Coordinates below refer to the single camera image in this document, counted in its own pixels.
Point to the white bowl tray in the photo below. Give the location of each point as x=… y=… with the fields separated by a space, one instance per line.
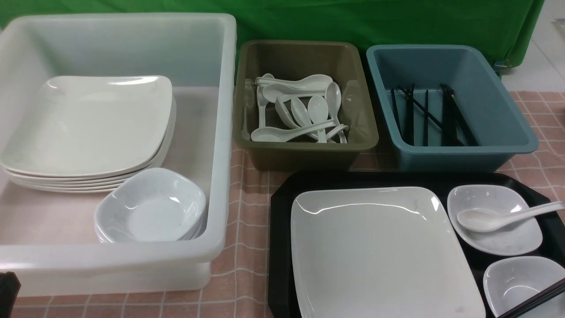
x=511 y=281
x=512 y=240

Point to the olive green plastic bin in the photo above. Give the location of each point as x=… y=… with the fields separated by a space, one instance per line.
x=274 y=105

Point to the green backdrop cloth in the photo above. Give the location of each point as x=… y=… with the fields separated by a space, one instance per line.
x=499 y=29

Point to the large white square plate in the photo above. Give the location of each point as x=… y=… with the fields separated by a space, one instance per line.
x=379 y=253

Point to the black chopstick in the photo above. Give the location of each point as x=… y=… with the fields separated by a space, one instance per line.
x=537 y=300

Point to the dark object bottom left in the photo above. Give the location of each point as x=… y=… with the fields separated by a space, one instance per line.
x=9 y=289

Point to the white soup spoon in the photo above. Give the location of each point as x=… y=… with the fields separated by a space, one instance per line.
x=483 y=221

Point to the stack of white bowls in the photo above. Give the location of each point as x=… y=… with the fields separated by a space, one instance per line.
x=155 y=205

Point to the white spoon top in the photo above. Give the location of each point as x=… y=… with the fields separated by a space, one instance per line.
x=317 y=82

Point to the black chopstick diagonal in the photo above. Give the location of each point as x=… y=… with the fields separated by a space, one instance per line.
x=428 y=115

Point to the white spoon right upright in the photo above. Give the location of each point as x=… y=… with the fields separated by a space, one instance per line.
x=333 y=98

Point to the stack of white plates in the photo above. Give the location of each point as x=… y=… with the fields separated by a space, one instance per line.
x=90 y=134

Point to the blue plastic bin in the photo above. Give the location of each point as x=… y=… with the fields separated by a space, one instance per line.
x=498 y=125

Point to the black serving tray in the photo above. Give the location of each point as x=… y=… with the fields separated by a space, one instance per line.
x=281 y=296

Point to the pink checked tablecloth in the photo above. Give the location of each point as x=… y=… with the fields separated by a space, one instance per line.
x=237 y=288

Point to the white spoon middle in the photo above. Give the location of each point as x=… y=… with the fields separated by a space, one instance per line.
x=318 y=109

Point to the white spoon long front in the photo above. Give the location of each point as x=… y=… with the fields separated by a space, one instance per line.
x=273 y=134

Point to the large translucent white tub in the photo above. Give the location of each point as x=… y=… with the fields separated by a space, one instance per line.
x=48 y=239

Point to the black chopsticks right bundle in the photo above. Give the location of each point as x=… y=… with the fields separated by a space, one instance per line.
x=456 y=130

